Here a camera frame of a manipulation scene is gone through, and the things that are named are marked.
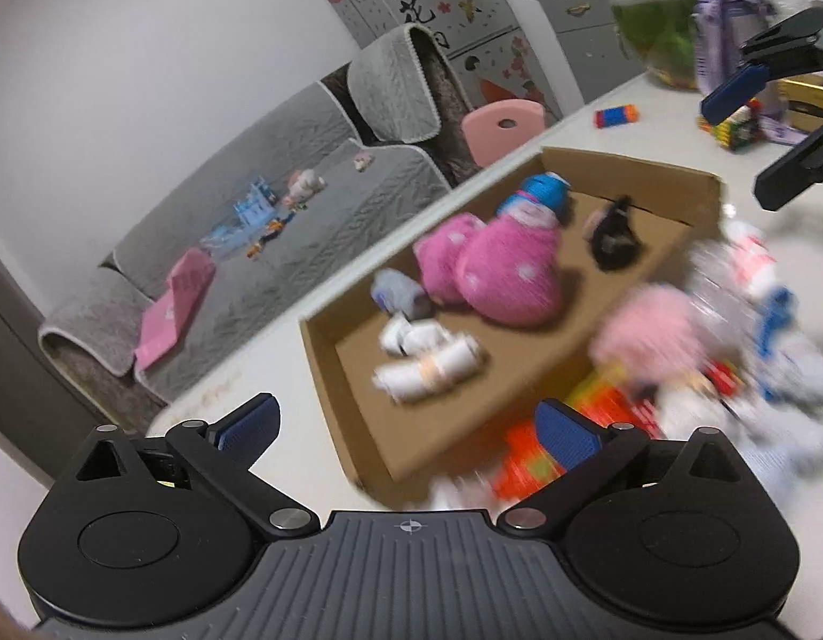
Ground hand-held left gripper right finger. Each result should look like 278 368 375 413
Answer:
494 395 779 538

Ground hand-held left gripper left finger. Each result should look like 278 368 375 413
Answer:
44 392 319 538

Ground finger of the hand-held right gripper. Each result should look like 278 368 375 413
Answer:
753 123 823 211
700 5 823 126

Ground cardboard box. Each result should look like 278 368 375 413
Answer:
298 145 725 484

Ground pink fluffy pom-pom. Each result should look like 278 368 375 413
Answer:
593 283 709 388

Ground white bundle with peach band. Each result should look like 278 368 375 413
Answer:
373 337 485 406

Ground magenta fluffy sock bundle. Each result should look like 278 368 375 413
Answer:
414 212 564 327

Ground grey sock with blue cuff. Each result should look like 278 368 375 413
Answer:
745 286 823 414

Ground black cloth bundle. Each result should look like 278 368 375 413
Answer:
585 195 645 273

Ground purple water bottle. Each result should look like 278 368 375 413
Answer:
691 0 805 144

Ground glass jar with green plants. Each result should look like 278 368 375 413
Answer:
601 0 709 91

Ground blue orange toy block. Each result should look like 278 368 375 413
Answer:
593 103 640 130

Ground pink book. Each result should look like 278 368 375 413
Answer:
134 246 218 371

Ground grey drawer cabinet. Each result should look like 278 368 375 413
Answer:
511 0 652 108

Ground clear plastic bag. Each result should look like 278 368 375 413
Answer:
199 223 252 261

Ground scattered toy bricks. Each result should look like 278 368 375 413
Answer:
246 210 299 260

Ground blue toy castle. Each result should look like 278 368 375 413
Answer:
233 177 279 228

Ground grey sofa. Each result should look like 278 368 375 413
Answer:
38 23 479 407

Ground pink chair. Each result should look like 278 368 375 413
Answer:
462 99 547 169

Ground white pink plush toy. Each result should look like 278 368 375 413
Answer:
281 169 327 209

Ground fridge with flower stickers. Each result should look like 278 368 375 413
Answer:
297 0 565 124

